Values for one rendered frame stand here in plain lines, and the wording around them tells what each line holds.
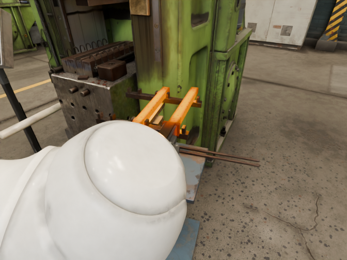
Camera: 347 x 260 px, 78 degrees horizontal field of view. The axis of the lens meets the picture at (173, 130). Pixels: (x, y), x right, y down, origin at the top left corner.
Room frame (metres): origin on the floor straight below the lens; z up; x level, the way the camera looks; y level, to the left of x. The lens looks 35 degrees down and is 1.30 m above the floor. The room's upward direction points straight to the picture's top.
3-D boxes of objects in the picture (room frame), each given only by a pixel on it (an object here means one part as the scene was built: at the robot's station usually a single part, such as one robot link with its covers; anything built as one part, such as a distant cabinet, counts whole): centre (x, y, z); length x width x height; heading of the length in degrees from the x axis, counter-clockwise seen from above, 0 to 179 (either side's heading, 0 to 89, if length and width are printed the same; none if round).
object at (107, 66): (1.02, 0.29, 0.95); 0.12 x 0.08 x 0.06; 154
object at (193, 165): (0.67, 0.07, 0.67); 0.40 x 0.30 x 0.02; 73
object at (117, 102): (1.21, 0.33, 0.69); 0.56 x 0.38 x 0.45; 154
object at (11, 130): (1.11, 0.83, 0.62); 0.44 x 0.05 x 0.05; 154
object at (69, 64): (1.23, 0.39, 0.96); 0.42 x 0.20 x 0.09; 154
